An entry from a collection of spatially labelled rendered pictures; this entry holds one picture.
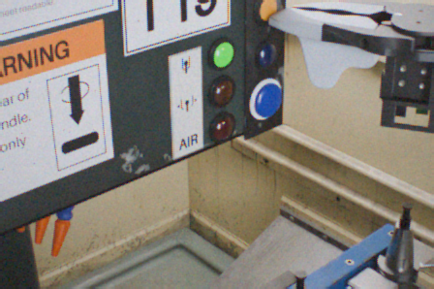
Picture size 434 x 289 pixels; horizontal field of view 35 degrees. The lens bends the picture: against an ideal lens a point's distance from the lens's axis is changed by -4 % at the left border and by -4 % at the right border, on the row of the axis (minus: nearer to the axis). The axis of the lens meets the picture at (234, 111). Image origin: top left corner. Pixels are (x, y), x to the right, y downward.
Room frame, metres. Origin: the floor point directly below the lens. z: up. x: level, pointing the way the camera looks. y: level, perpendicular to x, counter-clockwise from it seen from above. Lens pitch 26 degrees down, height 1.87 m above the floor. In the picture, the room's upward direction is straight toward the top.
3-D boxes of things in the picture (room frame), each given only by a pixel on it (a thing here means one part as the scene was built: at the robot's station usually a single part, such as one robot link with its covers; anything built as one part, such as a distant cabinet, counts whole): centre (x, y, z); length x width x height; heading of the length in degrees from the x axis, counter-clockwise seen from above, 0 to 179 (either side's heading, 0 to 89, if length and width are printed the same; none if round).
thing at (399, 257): (0.82, -0.24, 1.26); 0.04 x 0.04 x 0.07
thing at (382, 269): (0.82, -0.24, 1.21); 0.06 x 0.06 x 0.03
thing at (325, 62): (0.52, -0.07, 1.67); 0.09 x 0.03 x 0.06; 72
